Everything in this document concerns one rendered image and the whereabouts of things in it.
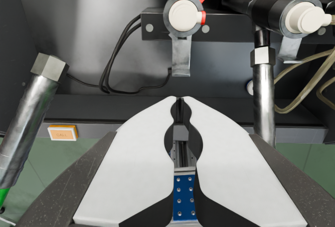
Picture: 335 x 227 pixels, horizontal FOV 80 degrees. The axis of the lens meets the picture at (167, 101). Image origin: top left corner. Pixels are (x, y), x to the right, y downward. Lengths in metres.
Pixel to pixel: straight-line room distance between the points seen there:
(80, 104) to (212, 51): 0.32
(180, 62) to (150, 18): 0.15
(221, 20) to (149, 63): 0.22
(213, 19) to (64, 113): 0.35
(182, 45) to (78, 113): 0.35
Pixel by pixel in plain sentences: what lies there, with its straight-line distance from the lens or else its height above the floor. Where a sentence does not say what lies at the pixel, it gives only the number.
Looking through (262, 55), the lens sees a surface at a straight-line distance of 0.21.
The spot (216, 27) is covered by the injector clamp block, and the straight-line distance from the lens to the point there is 0.30.
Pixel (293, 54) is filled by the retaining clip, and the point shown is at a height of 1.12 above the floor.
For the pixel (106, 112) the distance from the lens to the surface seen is 0.46.
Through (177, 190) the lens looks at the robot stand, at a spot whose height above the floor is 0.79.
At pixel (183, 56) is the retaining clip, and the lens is 0.16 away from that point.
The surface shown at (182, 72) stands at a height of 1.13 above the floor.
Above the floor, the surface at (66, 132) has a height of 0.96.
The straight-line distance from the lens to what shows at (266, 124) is 0.20.
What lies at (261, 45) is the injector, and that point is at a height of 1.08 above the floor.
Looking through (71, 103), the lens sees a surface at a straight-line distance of 0.52.
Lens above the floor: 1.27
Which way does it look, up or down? 61 degrees down
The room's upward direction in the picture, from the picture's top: 178 degrees counter-clockwise
